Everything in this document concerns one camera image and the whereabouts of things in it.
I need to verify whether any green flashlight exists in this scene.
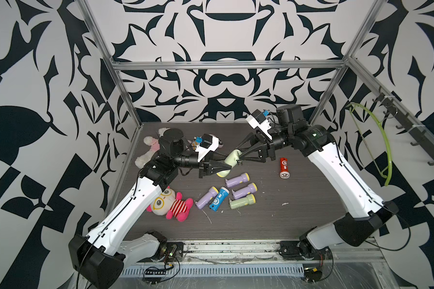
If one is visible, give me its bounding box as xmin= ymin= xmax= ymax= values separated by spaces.
xmin=217 ymin=149 xmax=242 ymax=178
xmin=229 ymin=194 xmax=256 ymax=210

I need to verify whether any red flashlight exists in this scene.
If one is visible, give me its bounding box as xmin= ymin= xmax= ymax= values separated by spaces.
xmin=279 ymin=158 xmax=290 ymax=179

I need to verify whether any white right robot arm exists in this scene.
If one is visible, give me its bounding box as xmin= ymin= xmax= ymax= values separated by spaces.
xmin=237 ymin=104 xmax=399 ymax=258

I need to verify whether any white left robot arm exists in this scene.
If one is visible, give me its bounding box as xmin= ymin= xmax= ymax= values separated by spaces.
xmin=69 ymin=128 xmax=241 ymax=289

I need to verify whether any purple flashlight left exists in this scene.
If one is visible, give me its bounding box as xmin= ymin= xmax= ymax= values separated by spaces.
xmin=195 ymin=187 xmax=219 ymax=210

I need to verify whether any purple flashlight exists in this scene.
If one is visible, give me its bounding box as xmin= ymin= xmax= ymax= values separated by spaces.
xmin=232 ymin=183 xmax=258 ymax=200
xmin=195 ymin=187 xmax=219 ymax=210
xmin=225 ymin=173 xmax=250 ymax=188

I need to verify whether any purple flashlight upper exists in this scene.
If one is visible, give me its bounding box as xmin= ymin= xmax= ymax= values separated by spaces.
xmin=225 ymin=173 xmax=250 ymax=188

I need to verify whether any blue flashlight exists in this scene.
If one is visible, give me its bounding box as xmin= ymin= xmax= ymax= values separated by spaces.
xmin=209 ymin=187 xmax=229 ymax=211

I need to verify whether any purple flashlight middle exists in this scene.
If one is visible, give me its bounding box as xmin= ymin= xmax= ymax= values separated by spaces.
xmin=232 ymin=183 xmax=258 ymax=200

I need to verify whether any pink striped plush toy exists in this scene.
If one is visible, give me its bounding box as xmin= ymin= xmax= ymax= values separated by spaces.
xmin=188 ymin=140 xmax=223 ymax=150

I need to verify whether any glasses doll plush toy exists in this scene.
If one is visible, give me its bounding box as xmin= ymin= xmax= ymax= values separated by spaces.
xmin=147 ymin=187 xmax=194 ymax=222

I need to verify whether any white teddy pink shirt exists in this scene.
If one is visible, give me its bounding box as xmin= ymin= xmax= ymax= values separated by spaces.
xmin=135 ymin=128 xmax=170 ymax=169

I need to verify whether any green curved tube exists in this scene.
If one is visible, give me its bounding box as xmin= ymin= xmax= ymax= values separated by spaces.
xmin=347 ymin=102 xmax=394 ymax=187

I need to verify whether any black hook rack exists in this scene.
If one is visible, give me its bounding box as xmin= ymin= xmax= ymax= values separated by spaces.
xmin=371 ymin=86 xmax=434 ymax=166

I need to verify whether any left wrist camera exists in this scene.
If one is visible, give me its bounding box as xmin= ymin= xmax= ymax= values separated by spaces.
xmin=195 ymin=134 xmax=219 ymax=162

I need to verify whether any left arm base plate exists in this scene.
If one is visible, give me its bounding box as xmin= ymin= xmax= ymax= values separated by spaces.
xmin=143 ymin=242 xmax=184 ymax=262

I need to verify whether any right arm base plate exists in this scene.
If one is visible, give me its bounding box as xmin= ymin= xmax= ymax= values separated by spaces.
xmin=278 ymin=240 xmax=330 ymax=261

